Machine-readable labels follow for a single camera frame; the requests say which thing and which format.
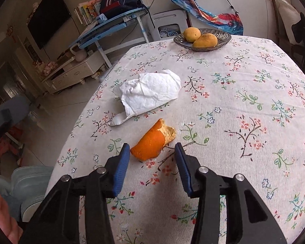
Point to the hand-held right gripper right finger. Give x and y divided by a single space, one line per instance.
184 172

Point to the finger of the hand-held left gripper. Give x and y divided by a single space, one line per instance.
5 114

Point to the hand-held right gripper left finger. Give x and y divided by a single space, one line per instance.
120 172

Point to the large orange peel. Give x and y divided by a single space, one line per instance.
152 142

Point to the person's left forearm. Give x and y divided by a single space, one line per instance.
2 216

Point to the pink flower bunch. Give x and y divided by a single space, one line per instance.
49 68

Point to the cream television stand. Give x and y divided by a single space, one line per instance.
71 72

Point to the light blue chair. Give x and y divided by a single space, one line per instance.
33 188

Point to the floral tablecloth table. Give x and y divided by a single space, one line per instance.
231 106

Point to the crumpled white tissue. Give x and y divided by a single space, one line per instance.
150 91

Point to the pale pink kettlebell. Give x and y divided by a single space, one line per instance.
79 54

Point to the black flat television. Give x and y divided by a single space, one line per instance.
49 17

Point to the light blue study desk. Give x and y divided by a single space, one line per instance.
104 31

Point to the row of books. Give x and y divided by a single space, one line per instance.
87 14

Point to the speckled yellow mango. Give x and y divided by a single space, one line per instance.
205 40

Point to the small light blue box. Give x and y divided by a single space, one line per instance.
102 18

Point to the smooth yellow mango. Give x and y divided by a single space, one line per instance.
192 34

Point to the patterned fruit bowl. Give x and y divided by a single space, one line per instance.
223 39

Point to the pink soft toy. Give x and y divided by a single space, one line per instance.
96 0

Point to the colourful printed sling bag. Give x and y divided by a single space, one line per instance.
208 15

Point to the dark striped backpack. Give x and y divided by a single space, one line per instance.
122 1

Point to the dark wooden chair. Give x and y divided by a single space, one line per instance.
275 22

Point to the white cabinet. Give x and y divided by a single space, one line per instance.
251 5

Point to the white sack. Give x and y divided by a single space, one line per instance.
284 12

